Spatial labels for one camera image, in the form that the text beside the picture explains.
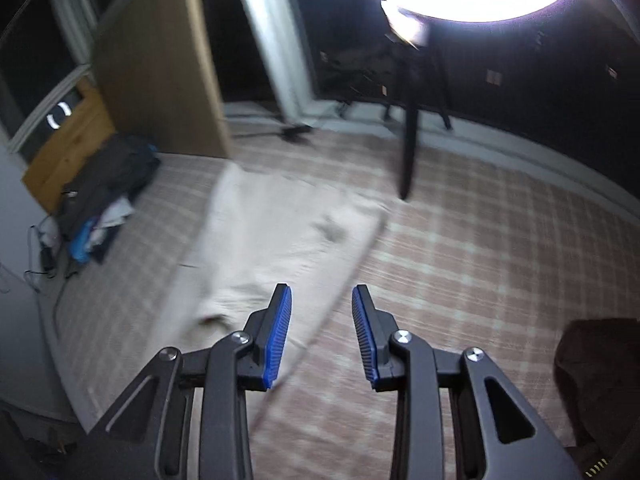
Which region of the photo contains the white ring light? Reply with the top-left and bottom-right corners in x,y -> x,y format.
330,0 -> 598,48

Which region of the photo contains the dark brown garment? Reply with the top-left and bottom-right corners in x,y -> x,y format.
552,317 -> 640,448

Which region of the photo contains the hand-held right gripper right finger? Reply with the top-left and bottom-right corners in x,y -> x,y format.
351,284 -> 586,480

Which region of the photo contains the cream ribbed knit sweater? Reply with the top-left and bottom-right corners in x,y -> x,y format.
197,165 -> 391,356

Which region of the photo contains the wooden plank headboard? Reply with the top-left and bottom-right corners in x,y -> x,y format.
21,77 -> 118,213

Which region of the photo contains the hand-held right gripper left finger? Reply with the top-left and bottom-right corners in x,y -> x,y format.
65,283 -> 293,480

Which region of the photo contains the white door frame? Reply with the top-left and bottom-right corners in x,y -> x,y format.
232,0 -> 321,126

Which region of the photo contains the white folded garment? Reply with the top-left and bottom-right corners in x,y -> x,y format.
92,197 -> 133,241

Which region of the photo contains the blue folded garment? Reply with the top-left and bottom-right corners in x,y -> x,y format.
70,220 -> 96,263

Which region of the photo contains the pile of folded clothes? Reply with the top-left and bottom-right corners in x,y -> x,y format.
57,132 -> 162,241

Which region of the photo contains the plywood board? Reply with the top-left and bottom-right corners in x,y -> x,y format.
95,0 -> 233,158

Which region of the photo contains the pink plaid blanket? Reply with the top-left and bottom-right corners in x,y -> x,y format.
50,127 -> 640,466

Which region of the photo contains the black garment with yellow tag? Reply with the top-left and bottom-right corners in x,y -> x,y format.
565,435 -> 640,480

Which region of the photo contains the black folded garment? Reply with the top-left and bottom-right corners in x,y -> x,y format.
92,230 -> 126,266

